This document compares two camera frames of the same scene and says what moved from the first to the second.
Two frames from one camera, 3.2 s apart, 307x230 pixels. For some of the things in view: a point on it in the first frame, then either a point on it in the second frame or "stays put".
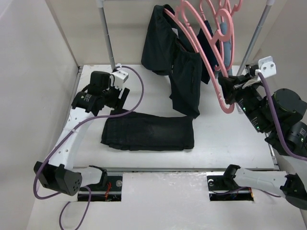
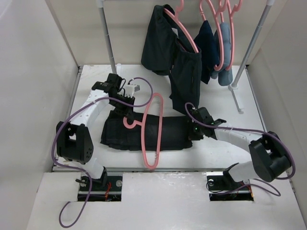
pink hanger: x=222 y=92 → x=143 y=124
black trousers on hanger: x=167 y=50 stays put
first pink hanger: x=175 y=18 stays put
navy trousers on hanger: x=210 y=48 stays put
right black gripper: x=233 y=80 → x=192 y=136
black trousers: x=133 y=131 stays put
